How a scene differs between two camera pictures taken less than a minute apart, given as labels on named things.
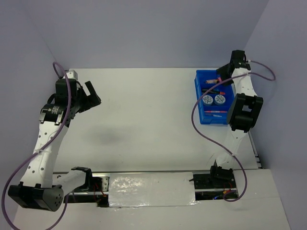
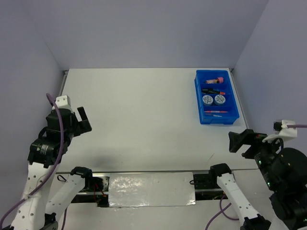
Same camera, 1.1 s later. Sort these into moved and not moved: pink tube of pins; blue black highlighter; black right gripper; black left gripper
Moved: black left gripper; black right gripper
Not moved: blue black highlighter; pink tube of pins
